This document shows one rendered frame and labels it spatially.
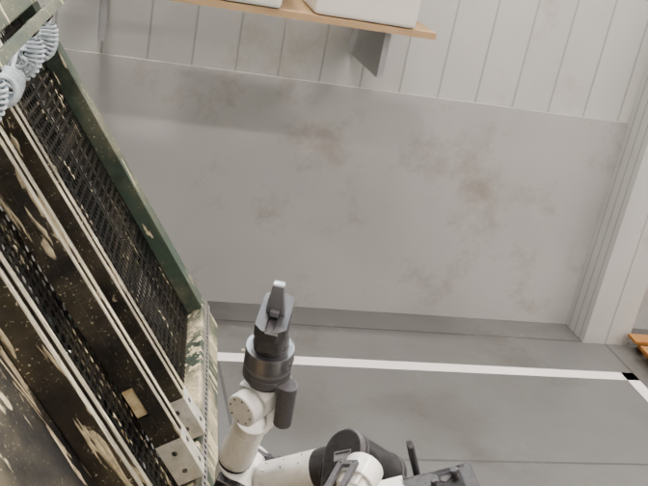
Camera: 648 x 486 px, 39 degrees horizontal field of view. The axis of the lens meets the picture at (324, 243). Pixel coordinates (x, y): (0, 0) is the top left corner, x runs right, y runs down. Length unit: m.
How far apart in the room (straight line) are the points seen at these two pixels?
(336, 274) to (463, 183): 0.88
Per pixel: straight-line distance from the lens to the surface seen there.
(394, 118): 4.99
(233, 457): 1.85
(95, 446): 1.85
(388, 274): 5.33
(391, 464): 1.79
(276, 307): 1.59
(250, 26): 4.72
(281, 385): 1.67
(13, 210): 2.03
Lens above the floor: 2.32
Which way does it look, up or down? 22 degrees down
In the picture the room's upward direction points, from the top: 11 degrees clockwise
